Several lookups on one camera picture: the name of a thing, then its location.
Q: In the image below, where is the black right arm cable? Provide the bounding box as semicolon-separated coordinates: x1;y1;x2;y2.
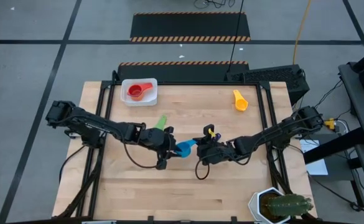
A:
194;154;211;181

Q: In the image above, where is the black desk leg beam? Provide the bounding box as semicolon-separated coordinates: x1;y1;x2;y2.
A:
302;126;364;165

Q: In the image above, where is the white angular plant pot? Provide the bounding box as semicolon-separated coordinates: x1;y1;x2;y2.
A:
248;187;292;224

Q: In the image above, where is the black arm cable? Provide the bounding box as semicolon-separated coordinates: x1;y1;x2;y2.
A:
121;136;167;170
194;154;211;181

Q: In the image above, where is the yellow measuring cup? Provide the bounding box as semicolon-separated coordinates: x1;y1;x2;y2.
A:
233;89;250;112

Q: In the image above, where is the yellow cable connector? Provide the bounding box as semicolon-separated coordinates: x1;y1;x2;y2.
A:
324;118;337;131

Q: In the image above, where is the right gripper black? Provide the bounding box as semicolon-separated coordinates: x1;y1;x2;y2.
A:
193;124;237;166

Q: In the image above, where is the black metal table frame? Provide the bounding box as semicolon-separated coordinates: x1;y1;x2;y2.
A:
55;70;318;224

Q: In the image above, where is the black left base cable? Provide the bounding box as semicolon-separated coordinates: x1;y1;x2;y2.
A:
58;144;88;185

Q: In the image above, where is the white plastic basket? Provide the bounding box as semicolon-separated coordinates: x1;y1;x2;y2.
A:
120;78;159;108

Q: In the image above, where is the black hanging cable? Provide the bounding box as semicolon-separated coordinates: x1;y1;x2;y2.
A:
227;0;245;73

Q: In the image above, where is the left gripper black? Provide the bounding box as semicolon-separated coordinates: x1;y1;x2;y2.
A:
138;123;182;170

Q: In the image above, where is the green measuring cup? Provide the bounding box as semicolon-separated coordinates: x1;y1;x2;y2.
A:
154;114;168;131

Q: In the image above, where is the yellow hanging cable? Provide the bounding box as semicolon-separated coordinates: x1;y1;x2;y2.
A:
292;0;312;65

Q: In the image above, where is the teal measuring cup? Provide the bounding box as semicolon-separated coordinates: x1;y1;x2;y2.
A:
175;139;198;159

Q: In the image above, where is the red measuring cup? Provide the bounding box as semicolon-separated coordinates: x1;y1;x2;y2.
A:
127;82;154;98

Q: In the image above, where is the black hazard-striped floor mat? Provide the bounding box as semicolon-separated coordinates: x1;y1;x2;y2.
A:
129;11;251;43
116;60;250;83

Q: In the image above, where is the green cactus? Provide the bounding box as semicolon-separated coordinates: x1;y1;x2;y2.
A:
267;193;314;217

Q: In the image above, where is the black coiled floor cable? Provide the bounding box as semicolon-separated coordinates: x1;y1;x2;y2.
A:
194;0;236;9

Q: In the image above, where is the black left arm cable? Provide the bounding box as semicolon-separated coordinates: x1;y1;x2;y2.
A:
121;136;167;170

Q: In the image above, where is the black computer case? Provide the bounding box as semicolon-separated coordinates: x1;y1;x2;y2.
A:
225;64;310;106

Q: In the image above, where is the white paper sheet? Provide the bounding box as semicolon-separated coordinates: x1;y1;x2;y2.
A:
299;138;329;177

